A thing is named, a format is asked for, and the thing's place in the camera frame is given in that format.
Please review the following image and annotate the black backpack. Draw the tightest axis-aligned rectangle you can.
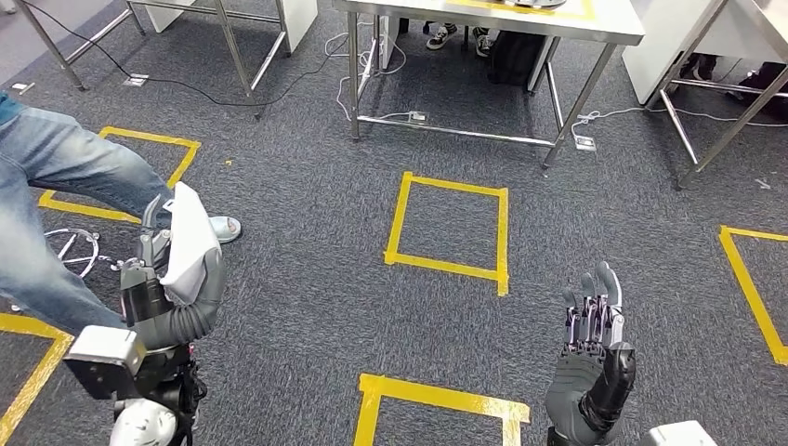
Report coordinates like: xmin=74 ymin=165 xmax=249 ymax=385
xmin=488 ymin=29 xmax=550 ymax=88

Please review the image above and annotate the white desk panel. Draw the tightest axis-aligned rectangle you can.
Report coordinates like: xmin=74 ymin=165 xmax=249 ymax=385
xmin=144 ymin=0 xmax=320 ymax=55
xmin=622 ymin=0 xmax=746 ymax=107

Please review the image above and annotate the white plastic part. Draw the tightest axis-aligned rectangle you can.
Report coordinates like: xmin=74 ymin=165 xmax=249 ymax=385
xmin=158 ymin=181 xmax=223 ymax=308

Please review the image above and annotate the black floor cable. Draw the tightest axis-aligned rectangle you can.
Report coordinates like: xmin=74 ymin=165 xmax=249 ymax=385
xmin=21 ymin=0 xmax=348 ymax=110

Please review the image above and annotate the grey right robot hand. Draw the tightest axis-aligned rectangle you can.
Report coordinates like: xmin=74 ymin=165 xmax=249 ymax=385
xmin=545 ymin=261 xmax=637 ymax=446

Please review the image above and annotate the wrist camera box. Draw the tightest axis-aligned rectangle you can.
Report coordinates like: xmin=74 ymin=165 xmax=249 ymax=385
xmin=63 ymin=324 xmax=149 ymax=402
xmin=637 ymin=420 xmax=719 ymax=446

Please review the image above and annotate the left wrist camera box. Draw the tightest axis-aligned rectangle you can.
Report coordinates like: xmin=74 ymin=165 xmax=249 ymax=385
xmin=63 ymin=324 xmax=149 ymax=402

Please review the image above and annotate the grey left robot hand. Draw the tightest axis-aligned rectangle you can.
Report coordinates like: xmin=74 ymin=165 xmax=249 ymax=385
xmin=120 ymin=195 xmax=227 ymax=327

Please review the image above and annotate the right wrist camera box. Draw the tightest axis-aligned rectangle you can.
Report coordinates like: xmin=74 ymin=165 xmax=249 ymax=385
xmin=637 ymin=420 xmax=719 ymax=446

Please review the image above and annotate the steel table with tray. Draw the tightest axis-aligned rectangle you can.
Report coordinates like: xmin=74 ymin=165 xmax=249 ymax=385
xmin=12 ymin=0 xmax=291 ymax=122

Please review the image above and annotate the chrome stool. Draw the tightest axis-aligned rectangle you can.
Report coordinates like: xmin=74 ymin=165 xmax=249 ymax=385
xmin=8 ymin=228 xmax=127 ymax=314

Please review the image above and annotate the person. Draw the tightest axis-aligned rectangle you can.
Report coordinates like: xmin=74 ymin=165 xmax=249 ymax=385
xmin=0 ymin=92 xmax=243 ymax=337
xmin=425 ymin=22 xmax=495 ymax=59

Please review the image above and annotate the yellow floor tape square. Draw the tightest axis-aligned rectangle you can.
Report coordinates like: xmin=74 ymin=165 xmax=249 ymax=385
xmin=0 ymin=311 xmax=75 ymax=446
xmin=718 ymin=225 xmax=788 ymax=368
xmin=383 ymin=171 xmax=511 ymax=298

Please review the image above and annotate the white floor cable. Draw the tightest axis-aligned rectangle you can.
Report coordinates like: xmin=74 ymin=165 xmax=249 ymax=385
xmin=322 ymin=23 xmax=409 ymax=125
xmin=569 ymin=105 xmax=788 ymax=141

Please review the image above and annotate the yellow tape on workbench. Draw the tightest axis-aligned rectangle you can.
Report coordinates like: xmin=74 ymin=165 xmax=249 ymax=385
xmin=442 ymin=0 xmax=598 ymax=20

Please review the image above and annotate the black bag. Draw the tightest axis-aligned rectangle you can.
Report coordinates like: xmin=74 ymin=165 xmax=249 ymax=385
xmin=726 ymin=59 xmax=788 ymax=123

